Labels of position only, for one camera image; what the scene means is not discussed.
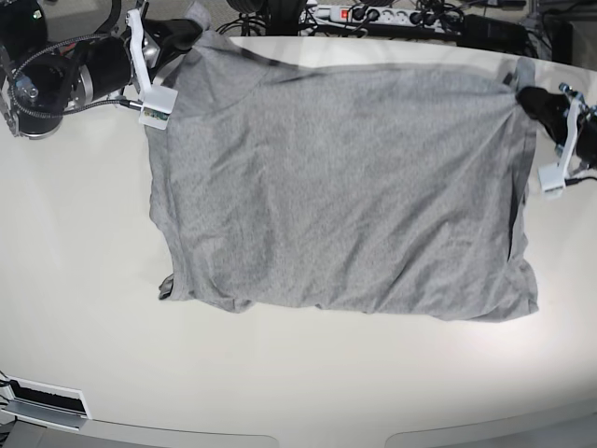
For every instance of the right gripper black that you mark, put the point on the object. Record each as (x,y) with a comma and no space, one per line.
(40,84)

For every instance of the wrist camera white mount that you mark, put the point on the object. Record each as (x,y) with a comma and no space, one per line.
(155,101)
(568,170)

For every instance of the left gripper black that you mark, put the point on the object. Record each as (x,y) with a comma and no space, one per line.
(550,110)

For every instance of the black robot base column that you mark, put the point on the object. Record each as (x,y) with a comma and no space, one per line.
(284,17)

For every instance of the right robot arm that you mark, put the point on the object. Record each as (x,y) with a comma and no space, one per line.
(23,18)

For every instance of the white power strip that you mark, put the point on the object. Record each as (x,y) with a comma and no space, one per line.
(435,17)

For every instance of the black power adapter box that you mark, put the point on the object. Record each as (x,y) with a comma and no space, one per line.
(490,34)

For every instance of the grey t-shirt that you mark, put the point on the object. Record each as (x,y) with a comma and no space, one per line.
(380,190)

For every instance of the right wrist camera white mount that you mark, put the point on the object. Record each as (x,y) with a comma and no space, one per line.
(155,101)

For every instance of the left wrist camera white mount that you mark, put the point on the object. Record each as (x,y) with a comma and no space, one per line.
(568,170)

